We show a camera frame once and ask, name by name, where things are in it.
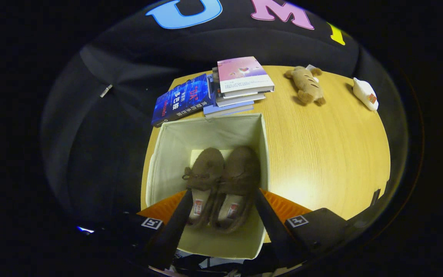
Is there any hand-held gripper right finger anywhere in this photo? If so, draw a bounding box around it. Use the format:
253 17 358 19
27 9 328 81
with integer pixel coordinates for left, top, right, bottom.
254 188 348 269

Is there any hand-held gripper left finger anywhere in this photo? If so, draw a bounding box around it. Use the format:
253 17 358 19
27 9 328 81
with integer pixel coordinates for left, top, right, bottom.
102 189 194 270

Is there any brown fuzzy shoe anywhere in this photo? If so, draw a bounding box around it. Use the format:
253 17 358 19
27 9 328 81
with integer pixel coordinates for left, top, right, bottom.
210 145 261 234
182 147 225 230

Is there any cream fabric storage box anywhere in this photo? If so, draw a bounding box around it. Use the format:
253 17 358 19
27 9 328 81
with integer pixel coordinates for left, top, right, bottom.
145 113 271 260

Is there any dark blue book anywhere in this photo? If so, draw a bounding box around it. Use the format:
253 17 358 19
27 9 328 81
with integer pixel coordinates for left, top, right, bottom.
151 73 213 128

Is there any pale blue book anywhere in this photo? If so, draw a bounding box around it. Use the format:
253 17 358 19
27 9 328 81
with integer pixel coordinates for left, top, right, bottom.
203 101 255 117

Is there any white book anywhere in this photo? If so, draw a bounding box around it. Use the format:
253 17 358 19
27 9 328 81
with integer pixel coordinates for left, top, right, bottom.
215 92 266 108

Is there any tan plush toy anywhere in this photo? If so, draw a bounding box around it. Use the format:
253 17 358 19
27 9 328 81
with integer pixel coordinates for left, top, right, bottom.
284 65 327 107

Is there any pink cover book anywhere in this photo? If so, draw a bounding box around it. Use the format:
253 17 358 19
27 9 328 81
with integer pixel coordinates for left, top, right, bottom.
217 57 275 98

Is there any white plush toy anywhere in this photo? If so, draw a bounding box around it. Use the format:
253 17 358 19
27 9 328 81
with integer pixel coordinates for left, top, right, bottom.
352 77 379 112

